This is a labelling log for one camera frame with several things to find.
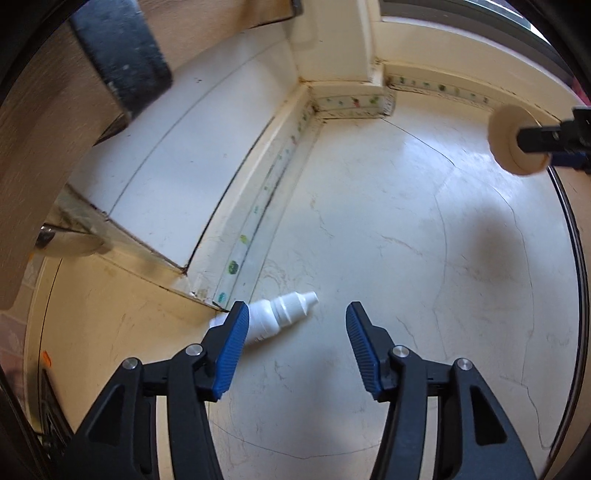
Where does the window frame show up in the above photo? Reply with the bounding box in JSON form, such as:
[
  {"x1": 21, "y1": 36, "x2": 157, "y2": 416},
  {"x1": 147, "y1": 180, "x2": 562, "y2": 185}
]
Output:
[{"x1": 379, "y1": 0, "x2": 571, "y2": 81}]

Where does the beige tape roll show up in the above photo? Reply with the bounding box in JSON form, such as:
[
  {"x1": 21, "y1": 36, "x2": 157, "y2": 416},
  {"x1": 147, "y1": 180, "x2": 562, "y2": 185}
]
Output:
[{"x1": 488, "y1": 104, "x2": 552, "y2": 177}]

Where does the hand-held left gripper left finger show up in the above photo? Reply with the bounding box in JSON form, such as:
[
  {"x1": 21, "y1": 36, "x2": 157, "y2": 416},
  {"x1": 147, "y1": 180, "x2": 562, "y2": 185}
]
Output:
[{"x1": 65, "y1": 301, "x2": 250, "y2": 480}]

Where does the metal pipe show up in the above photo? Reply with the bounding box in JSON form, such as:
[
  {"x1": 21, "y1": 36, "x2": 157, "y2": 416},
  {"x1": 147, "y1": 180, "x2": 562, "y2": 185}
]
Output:
[{"x1": 34, "y1": 220, "x2": 112, "y2": 256}]

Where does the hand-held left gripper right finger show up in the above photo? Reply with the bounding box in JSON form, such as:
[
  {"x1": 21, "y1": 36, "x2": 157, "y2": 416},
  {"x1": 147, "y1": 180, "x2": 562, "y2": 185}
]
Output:
[{"x1": 346, "y1": 301, "x2": 539, "y2": 480}]

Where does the white plastic bottle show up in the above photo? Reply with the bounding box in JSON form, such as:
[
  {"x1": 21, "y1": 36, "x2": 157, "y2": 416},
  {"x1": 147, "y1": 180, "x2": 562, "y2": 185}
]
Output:
[{"x1": 208, "y1": 291, "x2": 320, "y2": 345}]

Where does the wooden wall cabinet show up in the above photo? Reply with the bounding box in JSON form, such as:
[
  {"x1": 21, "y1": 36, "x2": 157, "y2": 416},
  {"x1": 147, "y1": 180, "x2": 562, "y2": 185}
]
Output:
[{"x1": 0, "y1": 0, "x2": 303, "y2": 311}]

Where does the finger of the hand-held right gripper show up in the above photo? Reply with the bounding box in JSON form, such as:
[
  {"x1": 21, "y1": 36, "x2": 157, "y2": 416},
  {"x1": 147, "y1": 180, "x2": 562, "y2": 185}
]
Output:
[
  {"x1": 551, "y1": 150, "x2": 591, "y2": 174},
  {"x1": 516, "y1": 106, "x2": 591, "y2": 152}
]

